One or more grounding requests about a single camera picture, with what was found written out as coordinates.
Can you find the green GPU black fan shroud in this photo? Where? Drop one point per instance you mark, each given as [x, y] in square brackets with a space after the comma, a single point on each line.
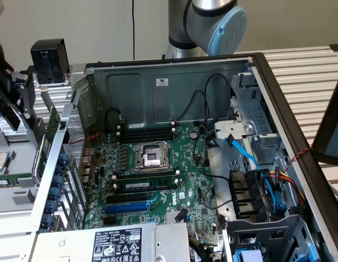
[52, 120]

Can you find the blue drive carrier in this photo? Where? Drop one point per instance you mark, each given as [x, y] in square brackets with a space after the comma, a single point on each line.
[248, 256]

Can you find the grey parts rack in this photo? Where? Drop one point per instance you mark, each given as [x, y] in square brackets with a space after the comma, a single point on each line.
[11, 202]

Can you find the silver CPU socket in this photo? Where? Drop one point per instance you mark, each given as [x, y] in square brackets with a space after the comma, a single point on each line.
[151, 158]

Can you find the installed green RAM stick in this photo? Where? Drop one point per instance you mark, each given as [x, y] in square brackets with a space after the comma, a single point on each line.
[147, 184]

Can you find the black RAM slot white clips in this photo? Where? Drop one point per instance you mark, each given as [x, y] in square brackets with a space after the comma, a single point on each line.
[147, 131]
[147, 137]
[147, 176]
[114, 187]

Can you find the white case sticker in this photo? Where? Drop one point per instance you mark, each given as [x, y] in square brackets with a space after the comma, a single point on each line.
[162, 82]

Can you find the grey metal drive cage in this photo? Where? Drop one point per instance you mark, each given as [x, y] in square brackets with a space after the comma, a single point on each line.
[267, 226]

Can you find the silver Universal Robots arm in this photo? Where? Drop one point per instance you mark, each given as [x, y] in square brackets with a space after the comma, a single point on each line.
[201, 24]

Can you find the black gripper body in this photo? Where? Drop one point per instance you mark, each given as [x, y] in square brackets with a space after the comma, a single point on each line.
[0, 60]

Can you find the silver chipset heatsink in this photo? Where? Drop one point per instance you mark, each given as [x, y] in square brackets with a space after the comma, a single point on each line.
[171, 217]

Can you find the blue expansion slot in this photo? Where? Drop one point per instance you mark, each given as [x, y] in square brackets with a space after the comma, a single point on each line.
[125, 208]

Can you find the metal disk bay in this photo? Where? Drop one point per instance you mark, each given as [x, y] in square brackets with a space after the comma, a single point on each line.
[256, 109]

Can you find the open grey PC case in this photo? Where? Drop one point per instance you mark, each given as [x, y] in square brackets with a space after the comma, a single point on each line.
[131, 92]

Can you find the silver power supply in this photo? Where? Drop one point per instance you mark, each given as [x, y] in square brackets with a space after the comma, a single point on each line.
[76, 245]

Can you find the silver coin battery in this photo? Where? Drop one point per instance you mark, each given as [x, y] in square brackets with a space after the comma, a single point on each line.
[194, 134]

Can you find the black plastic fan shroud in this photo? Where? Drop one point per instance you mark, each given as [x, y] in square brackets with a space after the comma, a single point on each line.
[245, 193]

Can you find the short black expansion slot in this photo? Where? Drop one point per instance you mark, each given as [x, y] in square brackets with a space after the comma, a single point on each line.
[109, 221]

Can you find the blue slot latch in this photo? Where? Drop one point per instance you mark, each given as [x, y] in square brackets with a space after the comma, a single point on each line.
[47, 220]
[58, 169]
[64, 159]
[52, 206]
[58, 181]
[55, 193]

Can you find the black CPU cooler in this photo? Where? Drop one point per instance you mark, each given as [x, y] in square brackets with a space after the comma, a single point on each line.
[47, 62]

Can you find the loose green RAM stick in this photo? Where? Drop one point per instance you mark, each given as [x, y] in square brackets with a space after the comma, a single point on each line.
[8, 180]

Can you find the long black expansion slot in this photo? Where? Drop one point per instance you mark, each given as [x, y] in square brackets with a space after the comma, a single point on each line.
[125, 198]

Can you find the silver CPU chip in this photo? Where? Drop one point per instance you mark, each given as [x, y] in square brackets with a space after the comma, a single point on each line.
[0, 162]

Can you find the green Dell motherboard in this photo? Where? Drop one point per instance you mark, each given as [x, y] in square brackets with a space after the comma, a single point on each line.
[190, 169]

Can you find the black intrusion switch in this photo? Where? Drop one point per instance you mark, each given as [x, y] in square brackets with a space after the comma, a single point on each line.
[66, 137]

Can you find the silver rear port block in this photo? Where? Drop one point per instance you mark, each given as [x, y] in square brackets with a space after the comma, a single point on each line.
[88, 155]
[86, 169]
[85, 180]

